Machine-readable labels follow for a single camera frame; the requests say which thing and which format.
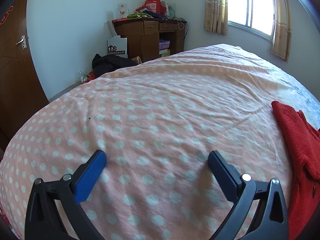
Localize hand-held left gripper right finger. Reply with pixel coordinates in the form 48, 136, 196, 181
208, 151, 289, 240

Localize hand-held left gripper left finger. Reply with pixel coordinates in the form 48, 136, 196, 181
24, 150, 107, 240

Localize red knit sweater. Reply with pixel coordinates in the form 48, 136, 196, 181
271, 101, 320, 240

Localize pink polka dot blanket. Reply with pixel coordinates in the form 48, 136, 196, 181
0, 44, 320, 240

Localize clear plastic bag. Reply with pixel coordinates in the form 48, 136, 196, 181
77, 71, 95, 84

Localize black clothing pile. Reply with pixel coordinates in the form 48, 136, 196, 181
92, 54, 138, 78

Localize light blue floral bedsheet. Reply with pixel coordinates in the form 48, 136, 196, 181
270, 62, 320, 130

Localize wooden door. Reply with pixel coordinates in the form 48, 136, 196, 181
0, 0, 49, 153

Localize white paper bag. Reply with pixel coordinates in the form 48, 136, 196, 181
107, 36, 128, 58

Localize wooden desk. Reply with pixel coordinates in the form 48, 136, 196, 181
112, 18, 187, 63

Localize white rolled paper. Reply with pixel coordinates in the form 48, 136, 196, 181
106, 20, 118, 37

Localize beige patterned curtain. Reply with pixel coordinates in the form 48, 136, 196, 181
204, 0, 228, 35
269, 0, 293, 63

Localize green cloth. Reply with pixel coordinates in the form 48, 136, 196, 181
127, 12, 148, 20

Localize white card box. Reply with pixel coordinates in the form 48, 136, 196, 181
117, 3, 128, 19

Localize window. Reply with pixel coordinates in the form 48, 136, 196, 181
226, 0, 277, 40

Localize red gift box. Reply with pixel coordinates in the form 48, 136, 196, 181
144, 0, 168, 15

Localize red door decoration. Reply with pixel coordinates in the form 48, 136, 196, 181
0, 5, 14, 25

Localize metal door handle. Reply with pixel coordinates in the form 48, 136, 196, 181
15, 35, 27, 50

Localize thin cable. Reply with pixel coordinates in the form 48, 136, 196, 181
176, 17, 188, 31

